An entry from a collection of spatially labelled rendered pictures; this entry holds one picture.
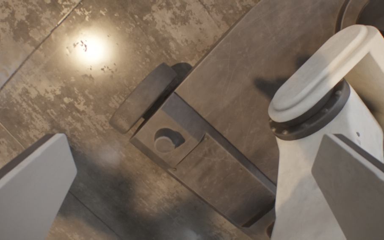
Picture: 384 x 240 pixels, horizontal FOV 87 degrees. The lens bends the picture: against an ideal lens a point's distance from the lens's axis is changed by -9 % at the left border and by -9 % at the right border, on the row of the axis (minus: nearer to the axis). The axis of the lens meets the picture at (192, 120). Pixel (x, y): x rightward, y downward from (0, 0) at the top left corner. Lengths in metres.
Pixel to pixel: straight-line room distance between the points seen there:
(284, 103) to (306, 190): 0.14
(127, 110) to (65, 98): 0.32
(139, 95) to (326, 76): 0.33
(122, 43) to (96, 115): 0.23
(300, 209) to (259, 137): 0.28
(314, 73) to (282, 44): 0.14
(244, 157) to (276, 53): 0.24
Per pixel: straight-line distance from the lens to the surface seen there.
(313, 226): 0.22
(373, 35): 0.39
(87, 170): 0.80
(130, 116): 0.46
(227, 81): 0.47
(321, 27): 0.54
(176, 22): 0.64
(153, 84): 0.46
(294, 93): 0.37
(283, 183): 0.32
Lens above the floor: 0.63
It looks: 74 degrees down
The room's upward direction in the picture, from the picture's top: 179 degrees clockwise
